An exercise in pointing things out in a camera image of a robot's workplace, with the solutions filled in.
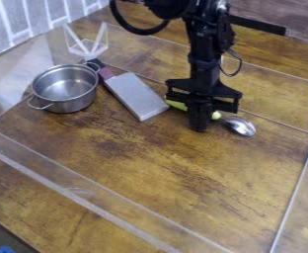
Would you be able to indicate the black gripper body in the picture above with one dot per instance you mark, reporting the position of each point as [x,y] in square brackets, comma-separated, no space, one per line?
[222,96]

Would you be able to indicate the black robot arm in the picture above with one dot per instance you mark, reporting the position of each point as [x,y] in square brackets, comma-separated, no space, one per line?
[210,34]

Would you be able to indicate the black bar on table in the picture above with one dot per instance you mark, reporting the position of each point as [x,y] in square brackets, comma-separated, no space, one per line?
[258,25]

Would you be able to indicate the clear acrylic corner bracket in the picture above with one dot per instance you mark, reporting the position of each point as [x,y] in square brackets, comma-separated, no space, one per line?
[85,47]

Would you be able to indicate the grey sharpening stone block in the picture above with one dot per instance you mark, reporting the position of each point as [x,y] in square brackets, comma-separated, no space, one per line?
[134,93]

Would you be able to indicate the blue object at corner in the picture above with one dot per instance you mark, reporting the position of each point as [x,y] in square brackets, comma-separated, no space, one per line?
[7,249]

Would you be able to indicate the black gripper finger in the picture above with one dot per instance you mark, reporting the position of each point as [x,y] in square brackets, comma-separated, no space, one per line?
[206,115]
[193,110]

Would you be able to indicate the yellow handled metal spoon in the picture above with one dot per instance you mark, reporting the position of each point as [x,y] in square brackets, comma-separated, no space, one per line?
[236,123]

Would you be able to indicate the silver metal pot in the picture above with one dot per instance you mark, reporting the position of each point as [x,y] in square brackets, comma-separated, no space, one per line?
[65,89]

